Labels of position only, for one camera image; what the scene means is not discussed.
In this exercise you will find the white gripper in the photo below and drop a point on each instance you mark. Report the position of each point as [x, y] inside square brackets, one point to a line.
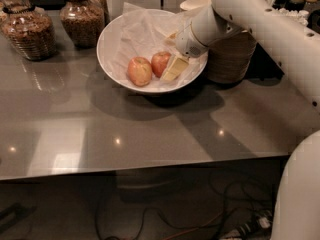
[185, 41]

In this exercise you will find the red apple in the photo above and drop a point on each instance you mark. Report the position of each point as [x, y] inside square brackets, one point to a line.
[159, 62]
[139, 71]

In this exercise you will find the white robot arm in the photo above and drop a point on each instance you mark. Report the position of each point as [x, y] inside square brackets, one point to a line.
[297, 209]

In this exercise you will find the white ceramic bowl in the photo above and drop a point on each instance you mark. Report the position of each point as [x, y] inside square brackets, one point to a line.
[110, 50]

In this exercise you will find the white paper liner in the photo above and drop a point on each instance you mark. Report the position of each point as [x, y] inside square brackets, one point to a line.
[143, 34]

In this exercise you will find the middle glass granola jar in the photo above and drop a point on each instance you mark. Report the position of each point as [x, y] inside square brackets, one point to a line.
[83, 21]

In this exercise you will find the dark bottle with cap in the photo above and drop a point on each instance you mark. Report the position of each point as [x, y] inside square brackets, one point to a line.
[295, 5]

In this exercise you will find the large glass granola jar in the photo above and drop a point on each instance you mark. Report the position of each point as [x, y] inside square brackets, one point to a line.
[29, 30]

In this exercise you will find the power strip on floor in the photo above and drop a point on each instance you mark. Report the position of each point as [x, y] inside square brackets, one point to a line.
[255, 224]

